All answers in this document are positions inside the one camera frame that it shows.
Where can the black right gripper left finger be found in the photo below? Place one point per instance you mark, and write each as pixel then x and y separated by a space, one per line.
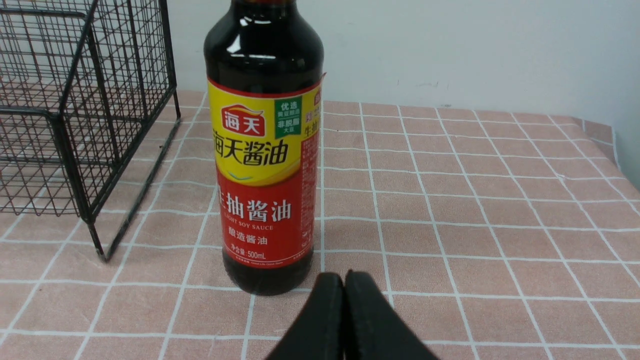
pixel 316 332

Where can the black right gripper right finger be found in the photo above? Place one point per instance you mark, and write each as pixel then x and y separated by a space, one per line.
pixel 372 330

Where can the soy sauce bottle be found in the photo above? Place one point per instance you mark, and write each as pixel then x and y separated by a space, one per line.
pixel 264 66

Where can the pink checkered tablecloth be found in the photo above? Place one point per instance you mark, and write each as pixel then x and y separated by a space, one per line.
pixel 495 235

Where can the black wire shelf rack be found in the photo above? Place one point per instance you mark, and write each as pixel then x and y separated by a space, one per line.
pixel 82 84

